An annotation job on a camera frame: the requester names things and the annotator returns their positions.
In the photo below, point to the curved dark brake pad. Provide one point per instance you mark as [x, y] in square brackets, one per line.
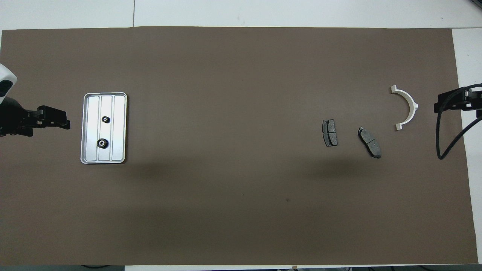
[369, 142]

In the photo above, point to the brown paper table mat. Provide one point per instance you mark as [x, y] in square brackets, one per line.
[241, 75]

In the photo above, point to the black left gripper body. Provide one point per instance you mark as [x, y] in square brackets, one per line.
[15, 118]

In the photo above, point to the rectangular dark brake pad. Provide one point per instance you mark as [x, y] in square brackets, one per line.
[330, 133]

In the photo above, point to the silver metal tray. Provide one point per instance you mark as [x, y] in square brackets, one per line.
[118, 131]

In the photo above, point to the large black bearing gear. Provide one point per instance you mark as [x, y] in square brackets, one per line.
[102, 143]

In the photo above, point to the small black bearing gear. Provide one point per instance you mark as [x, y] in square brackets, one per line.
[106, 119]

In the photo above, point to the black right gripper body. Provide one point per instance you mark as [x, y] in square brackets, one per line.
[475, 99]

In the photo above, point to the white semicircular plastic bracket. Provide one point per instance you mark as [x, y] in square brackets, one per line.
[414, 108]

